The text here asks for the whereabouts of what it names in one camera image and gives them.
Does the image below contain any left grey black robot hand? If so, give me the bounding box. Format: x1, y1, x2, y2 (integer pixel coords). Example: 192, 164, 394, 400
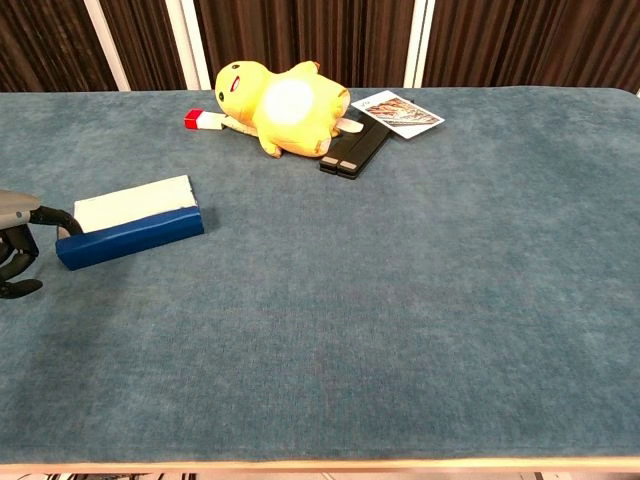
0, 189, 85, 301

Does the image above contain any white metal frame post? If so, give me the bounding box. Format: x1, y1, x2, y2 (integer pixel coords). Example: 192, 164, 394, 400
402, 0, 436, 89
164, 0, 212, 91
83, 0, 132, 92

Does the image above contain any black folding phone stand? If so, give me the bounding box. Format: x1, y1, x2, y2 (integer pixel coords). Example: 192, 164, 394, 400
318, 117, 392, 181

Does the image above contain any brown pleated curtain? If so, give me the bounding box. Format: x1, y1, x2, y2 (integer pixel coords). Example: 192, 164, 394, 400
0, 0, 640, 95

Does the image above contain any blue velvet table cloth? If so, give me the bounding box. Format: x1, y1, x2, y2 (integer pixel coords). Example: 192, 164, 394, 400
0, 87, 640, 464

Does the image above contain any yellow plush toy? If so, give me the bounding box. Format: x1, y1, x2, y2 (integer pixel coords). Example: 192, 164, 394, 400
214, 60, 352, 160

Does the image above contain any white printed picture card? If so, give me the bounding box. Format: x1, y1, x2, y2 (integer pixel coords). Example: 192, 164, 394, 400
350, 91, 446, 141

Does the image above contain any blue printed glasses case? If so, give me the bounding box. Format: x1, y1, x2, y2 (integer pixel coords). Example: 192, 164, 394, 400
54, 174, 205, 272

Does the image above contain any red and white small box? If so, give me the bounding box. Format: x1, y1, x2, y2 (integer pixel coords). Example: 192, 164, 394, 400
183, 107, 224, 134

